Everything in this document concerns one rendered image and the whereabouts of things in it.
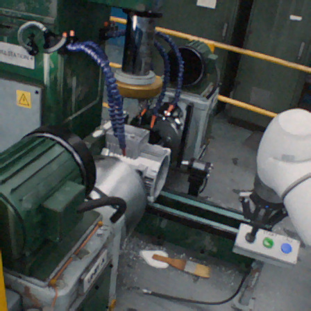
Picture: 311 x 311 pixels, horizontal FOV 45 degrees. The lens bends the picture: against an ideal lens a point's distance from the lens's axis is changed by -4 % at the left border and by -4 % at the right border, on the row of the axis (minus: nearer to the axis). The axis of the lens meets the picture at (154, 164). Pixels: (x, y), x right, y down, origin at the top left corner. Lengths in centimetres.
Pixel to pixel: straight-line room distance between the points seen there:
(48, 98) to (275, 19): 335
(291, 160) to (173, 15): 411
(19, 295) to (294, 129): 58
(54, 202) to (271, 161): 37
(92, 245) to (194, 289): 53
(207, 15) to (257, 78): 89
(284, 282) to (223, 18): 346
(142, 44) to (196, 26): 341
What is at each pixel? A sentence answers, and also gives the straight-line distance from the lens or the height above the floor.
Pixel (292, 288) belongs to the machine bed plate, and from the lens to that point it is 139.
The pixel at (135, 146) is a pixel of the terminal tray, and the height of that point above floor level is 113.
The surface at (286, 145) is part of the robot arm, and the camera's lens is 65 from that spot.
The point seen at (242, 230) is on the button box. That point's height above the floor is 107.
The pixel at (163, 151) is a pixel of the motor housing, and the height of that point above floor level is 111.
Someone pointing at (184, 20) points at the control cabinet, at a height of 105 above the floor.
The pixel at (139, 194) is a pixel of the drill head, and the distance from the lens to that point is 109.
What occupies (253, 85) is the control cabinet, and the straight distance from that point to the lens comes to 443.
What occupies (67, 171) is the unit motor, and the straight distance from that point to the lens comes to 74.
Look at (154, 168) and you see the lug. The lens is 126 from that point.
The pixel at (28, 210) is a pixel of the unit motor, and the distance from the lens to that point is 65.
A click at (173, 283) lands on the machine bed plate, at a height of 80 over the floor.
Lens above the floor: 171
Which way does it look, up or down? 30 degrees down
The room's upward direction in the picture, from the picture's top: 9 degrees clockwise
